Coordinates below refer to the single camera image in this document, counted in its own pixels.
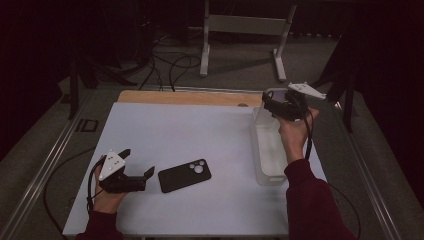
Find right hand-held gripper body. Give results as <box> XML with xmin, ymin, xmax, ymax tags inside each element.
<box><xmin>263</xmin><ymin>82</ymin><xmax>327</xmax><ymax>122</ymax></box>

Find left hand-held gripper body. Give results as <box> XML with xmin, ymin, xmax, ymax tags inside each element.
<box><xmin>98</xmin><ymin>149</ymin><xmax>148</xmax><ymax>194</ymax></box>

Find black phone case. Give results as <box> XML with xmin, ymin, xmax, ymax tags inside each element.
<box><xmin>157</xmin><ymin>159</ymin><xmax>213</xmax><ymax>194</ymax></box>

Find white plastic bin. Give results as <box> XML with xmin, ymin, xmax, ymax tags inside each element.
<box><xmin>251</xmin><ymin>105</ymin><xmax>292</xmax><ymax>187</ymax></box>

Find person's left hand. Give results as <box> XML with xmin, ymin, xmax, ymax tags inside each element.
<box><xmin>92</xmin><ymin>163</ymin><xmax>128</xmax><ymax>215</ymax></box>

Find person's right hand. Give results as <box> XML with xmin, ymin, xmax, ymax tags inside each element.
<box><xmin>277</xmin><ymin>107</ymin><xmax>320</xmax><ymax>164</ymax></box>

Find black tripod stand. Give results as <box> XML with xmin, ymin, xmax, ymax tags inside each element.
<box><xmin>68</xmin><ymin>49</ymin><xmax>138</xmax><ymax>120</ymax></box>
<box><xmin>309</xmin><ymin>33</ymin><xmax>356</xmax><ymax>134</ymax></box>

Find white table mat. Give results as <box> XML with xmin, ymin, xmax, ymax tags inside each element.
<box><xmin>62</xmin><ymin>102</ymin><xmax>328</xmax><ymax>238</ymax></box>

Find white metal stand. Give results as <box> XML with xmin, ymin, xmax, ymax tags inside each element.
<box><xmin>199</xmin><ymin>0</ymin><xmax>298</xmax><ymax>83</ymax></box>

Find right hand-held gripper cable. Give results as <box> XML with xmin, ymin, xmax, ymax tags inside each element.
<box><xmin>301</xmin><ymin>108</ymin><xmax>362</xmax><ymax>240</ymax></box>

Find hand-held gripper cable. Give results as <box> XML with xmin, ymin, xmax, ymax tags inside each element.
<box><xmin>43</xmin><ymin>147</ymin><xmax>105</xmax><ymax>235</ymax></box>
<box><xmin>301</xmin><ymin>108</ymin><xmax>362</xmax><ymax>240</ymax></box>

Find black rectangular floor bracket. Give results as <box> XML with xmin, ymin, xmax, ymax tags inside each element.
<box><xmin>75</xmin><ymin>118</ymin><xmax>100</xmax><ymax>133</ymax></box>

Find left hand-held gripper cable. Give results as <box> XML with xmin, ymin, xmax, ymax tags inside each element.
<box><xmin>43</xmin><ymin>147</ymin><xmax>105</xmax><ymax>235</ymax></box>

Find metal floor rail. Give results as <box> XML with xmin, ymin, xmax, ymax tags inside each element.
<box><xmin>334</xmin><ymin>99</ymin><xmax>402</xmax><ymax>240</ymax></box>
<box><xmin>0</xmin><ymin>89</ymin><xmax>98</xmax><ymax>240</ymax></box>

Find black floor cables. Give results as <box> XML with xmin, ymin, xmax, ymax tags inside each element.
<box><xmin>138</xmin><ymin>33</ymin><xmax>202</xmax><ymax>93</ymax></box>

